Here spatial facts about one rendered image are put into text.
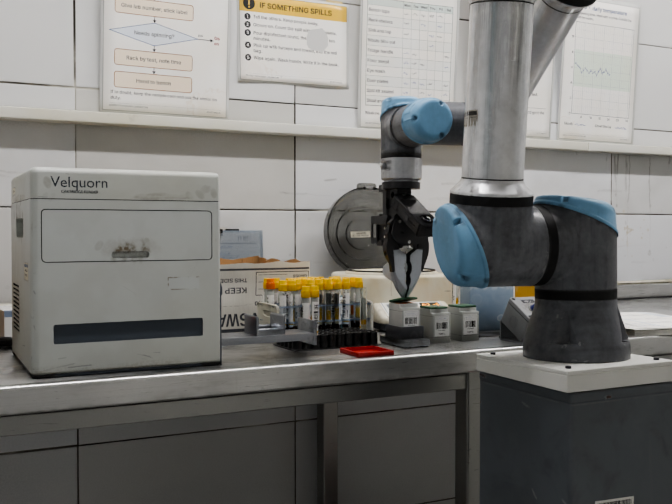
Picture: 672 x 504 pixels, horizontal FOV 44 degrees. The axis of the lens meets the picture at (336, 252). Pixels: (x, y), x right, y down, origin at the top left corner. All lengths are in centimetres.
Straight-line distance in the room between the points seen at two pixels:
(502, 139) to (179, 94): 100
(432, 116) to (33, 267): 67
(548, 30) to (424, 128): 25
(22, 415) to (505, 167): 75
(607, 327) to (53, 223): 79
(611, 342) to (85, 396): 74
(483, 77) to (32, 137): 107
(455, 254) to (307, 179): 98
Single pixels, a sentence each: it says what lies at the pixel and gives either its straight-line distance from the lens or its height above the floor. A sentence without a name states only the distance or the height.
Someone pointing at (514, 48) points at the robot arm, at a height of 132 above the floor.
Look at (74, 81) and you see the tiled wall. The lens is 193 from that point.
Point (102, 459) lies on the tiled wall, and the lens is 198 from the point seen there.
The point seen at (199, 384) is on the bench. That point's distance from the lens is 128.
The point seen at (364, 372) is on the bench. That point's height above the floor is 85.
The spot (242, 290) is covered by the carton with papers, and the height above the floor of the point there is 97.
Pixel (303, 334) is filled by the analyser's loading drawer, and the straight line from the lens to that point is 139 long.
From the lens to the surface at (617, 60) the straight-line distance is 269.
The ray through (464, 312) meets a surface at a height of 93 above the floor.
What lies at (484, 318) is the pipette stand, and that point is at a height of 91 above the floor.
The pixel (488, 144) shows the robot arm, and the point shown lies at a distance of 115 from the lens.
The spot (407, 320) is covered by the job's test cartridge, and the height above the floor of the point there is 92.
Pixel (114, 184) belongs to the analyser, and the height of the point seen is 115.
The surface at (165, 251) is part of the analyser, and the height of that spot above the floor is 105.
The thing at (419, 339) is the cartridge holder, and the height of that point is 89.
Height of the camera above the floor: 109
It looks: 2 degrees down
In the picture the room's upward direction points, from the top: straight up
